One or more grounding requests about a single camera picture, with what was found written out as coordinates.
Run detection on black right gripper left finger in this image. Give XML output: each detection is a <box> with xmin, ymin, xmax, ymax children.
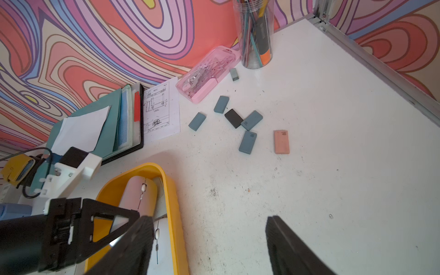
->
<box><xmin>86</xmin><ymin>216</ymin><xmax>154</xmax><ymax>275</ymax></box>

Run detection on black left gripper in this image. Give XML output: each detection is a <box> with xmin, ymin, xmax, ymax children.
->
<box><xmin>38</xmin><ymin>198</ymin><xmax>140</xmax><ymax>272</ymax></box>

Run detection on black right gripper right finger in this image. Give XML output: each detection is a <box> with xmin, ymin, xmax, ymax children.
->
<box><xmin>265</xmin><ymin>215</ymin><xmax>334</xmax><ymax>275</ymax></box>

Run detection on yellow storage box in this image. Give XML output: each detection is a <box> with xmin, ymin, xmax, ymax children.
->
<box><xmin>96</xmin><ymin>163</ymin><xmax>189</xmax><ymax>275</ymax></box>

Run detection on white mouse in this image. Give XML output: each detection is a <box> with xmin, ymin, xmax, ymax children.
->
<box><xmin>147</xmin><ymin>218</ymin><xmax>174</xmax><ymax>275</ymax></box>

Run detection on pale pink mouse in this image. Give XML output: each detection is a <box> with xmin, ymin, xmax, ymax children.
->
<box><xmin>119</xmin><ymin>176</ymin><xmax>158</xmax><ymax>217</ymax></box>

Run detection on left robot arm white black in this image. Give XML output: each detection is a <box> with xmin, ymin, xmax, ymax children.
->
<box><xmin>1</xmin><ymin>198</ymin><xmax>140</xmax><ymax>275</ymax></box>

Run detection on white paper sheet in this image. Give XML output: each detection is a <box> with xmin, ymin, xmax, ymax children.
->
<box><xmin>52</xmin><ymin>106</ymin><xmax>111</xmax><ymax>155</ymax></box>

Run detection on green folder stack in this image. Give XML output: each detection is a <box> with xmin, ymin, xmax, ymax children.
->
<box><xmin>30</xmin><ymin>83</ymin><xmax>144</xmax><ymax>193</ymax></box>

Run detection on pink eraser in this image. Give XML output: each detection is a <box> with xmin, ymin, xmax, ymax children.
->
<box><xmin>274</xmin><ymin>130</ymin><xmax>290</xmax><ymax>155</ymax></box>

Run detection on teal eraser lower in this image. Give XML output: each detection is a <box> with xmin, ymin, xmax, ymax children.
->
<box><xmin>239</xmin><ymin>131</ymin><xmax>257</xmax><ymax>155</ymax></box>

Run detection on teal eraser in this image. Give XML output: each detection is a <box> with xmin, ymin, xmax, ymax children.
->
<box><xmin>189</xmin><ymin>112</ymin><xmax>206</xmax><ymax>131</ymax></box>
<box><xmin>214</xmin><ymin>96</ymin><xmax>229</xmax><ymax>114</ymax></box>
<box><xmin>239</xmin><ymin>131</ymin><xmax>257</xmax><ymax>155</ymax></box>
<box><xmin>241</xmin><ymin>111</ymin><xmax>263</xmax><ymax>131</ymax></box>

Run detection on printed drawing sheet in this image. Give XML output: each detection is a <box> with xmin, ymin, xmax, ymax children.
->
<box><xmin>143</xmin><ymin>77</ymin><xmax>181</xmax><ymax>144</ymax></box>

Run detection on teal eraser far left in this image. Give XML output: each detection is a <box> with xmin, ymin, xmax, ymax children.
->
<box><xmin>189</xmin><ymin>112</ymin><xmax>206</xmax><ymax>131</ymax></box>

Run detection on teal eraser middle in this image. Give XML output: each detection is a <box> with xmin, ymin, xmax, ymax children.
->
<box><xmin>241</xmin><ymin>111</ymin><xmax>263</xmax><ymax>131</ymax></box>

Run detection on black eraser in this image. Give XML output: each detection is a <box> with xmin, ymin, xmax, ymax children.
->
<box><xmin>225</xmin><ymin>109</ymin><xmax>244</xmax><ymax>129</ymax></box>

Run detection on teal eraser upper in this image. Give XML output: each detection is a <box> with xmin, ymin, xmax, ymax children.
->
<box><xmin>214</xmin><ymin>96</ymin><xmax>229</xmax><ymax>114</ymax></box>

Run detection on pink transparent case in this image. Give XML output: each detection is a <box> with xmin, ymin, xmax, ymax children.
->
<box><xmin>176</xmin><ymin>46</ymin><xmax>241</xmax><ymax>104</ymax></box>

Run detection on small grey eraser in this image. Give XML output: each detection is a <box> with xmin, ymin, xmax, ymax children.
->
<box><xmin>229</xmin><ymin>68</ymin><xmax>239</xmax><ymax>81</ymax></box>

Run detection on clear pen cup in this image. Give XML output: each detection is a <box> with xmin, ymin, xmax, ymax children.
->
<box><xmin>232</xmin><ymin>0</ymin><xmax>274</xmax><ymax>69</ymax></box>

